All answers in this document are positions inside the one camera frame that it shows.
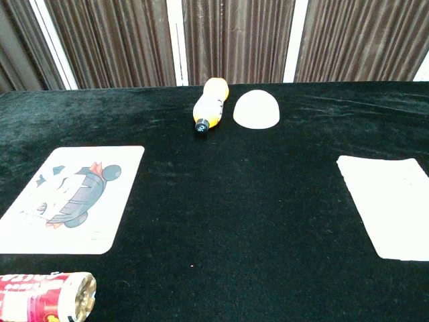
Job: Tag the black velvet tablecloth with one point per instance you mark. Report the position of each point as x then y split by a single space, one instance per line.
234 208

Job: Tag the red and white snack can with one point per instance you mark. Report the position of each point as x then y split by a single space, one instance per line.
40 298

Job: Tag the white cartoon print mouse pad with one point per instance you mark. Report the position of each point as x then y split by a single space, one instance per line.
72 201

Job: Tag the brown pleated curtain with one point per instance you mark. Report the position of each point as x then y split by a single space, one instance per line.
238 40
114 40
16 50
362 40

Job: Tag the white upturned bowl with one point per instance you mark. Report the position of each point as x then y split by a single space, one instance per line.
256 109

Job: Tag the orange bottle with black cap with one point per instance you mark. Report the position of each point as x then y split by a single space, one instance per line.
211 104

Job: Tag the plain white mat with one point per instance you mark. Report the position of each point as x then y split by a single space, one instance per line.
388 204

